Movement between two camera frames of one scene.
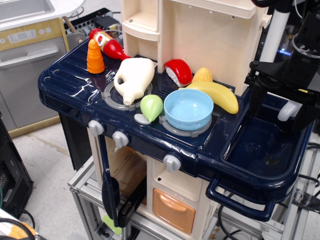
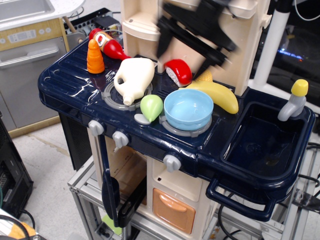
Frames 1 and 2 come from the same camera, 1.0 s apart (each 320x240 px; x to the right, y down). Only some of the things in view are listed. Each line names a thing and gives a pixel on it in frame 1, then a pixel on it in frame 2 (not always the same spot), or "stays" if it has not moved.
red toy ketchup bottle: (110, 47) stays
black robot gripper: (297, 78) to (198, 25)
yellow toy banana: (219, 93) stays
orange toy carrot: (95, 64) stays
